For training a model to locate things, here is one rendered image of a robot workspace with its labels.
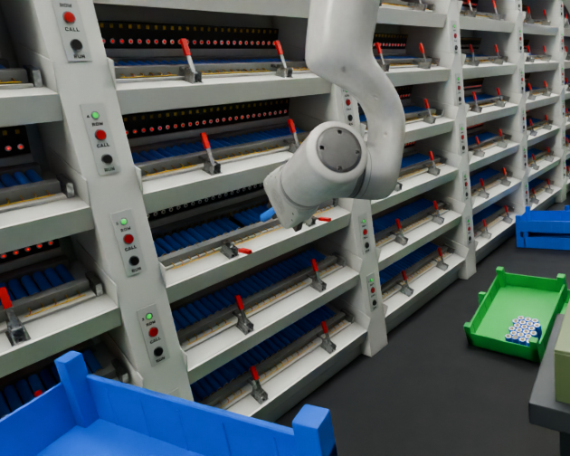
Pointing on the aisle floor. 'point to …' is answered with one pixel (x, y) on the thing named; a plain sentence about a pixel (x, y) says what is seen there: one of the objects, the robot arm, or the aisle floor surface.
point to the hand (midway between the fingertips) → (278, 207)
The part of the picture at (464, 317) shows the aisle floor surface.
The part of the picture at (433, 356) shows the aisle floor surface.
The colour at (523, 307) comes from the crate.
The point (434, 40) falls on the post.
